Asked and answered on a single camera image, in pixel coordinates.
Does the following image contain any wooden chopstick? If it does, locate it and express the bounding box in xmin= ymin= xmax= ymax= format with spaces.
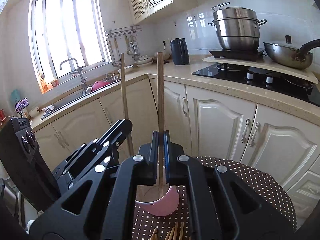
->
xmin=165 ymin=226 xmax=175 ymax=240
xmin=120 ymin=53 xmax=134 ymax=156
xmin=178 ymin=222 xmax=184 ymax=240
xmin=157 ymin=52 xmax=164 ymax=198
xmin=150 ymin=228 xmax=158 ymax=240
xmin=172 ymin=222 xmax=178 ymax=240

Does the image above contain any brown polka dot tablecloth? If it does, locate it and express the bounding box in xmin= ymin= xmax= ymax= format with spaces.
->
xmin=131 ymin=157 xmax=297 ymax=239

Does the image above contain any pink cylindrical utensil holder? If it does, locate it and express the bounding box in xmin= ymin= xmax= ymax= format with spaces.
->
xmin=136 ymin=185 xmax=180 ymax=217

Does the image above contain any red bowl in sink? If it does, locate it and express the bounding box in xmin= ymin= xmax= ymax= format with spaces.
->
xmin=92 ymin=81 xmax=112 ymax=91

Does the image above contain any phone on stand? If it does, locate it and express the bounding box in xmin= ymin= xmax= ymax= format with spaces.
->
xmin=15 ymin=98 xmax=29 ymax=116

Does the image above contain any chrome sink faucet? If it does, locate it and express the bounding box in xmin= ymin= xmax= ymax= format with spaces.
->
xmin=59 ymin=57 xmax=88 ymax=95

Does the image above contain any stack of white bowls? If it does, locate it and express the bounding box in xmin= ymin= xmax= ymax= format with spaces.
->
xmin=135 ymin=56 xmax=153 ymax=66

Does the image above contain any black electric kettle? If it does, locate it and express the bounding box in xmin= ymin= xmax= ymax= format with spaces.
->
xmin=170 ymin=38 xmax=189 ymax=66

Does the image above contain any black gas cooktop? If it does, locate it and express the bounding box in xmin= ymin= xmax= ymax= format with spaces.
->
xmin=193 ymin=63 xmax=319 ymax=105

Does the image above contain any black induction cooker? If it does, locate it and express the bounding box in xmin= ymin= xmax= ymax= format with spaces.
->
xmin=209 ymin=48 xmax=264 ymax=62

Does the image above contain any stone board over cooktop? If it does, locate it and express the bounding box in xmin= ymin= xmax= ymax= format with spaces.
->
xmin=202 ymin=56 xmax=319 ymax=84

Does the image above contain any stainless steel steamer pot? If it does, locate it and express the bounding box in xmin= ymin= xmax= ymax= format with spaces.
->
xmin=209 ymin=2 xmax=267 ymax=51

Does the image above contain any wall utensil rack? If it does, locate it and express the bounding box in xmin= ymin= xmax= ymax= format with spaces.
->
xmin=105 ymin=25 xmax=142 ymax=38

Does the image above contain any window with frame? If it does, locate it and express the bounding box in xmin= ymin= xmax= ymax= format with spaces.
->
xmin=29 ymin=0 xmax=111 ymax=94

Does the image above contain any steel wok with black handle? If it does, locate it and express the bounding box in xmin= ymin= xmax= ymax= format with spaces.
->
xmin=264 ymin=35 xmax=319 ymax=70

